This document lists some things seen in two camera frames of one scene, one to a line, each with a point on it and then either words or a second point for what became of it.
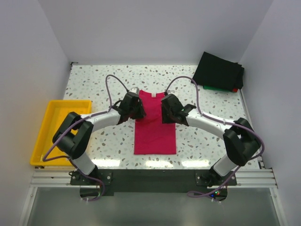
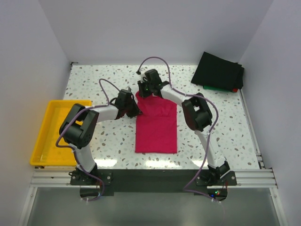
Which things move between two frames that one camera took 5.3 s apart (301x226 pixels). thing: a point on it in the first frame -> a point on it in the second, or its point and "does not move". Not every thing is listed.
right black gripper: [164, 113] -> [144, 91]
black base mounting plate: [110, 181] does not move
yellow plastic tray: [56, 112] does not move
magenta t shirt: [152, 136] does not move
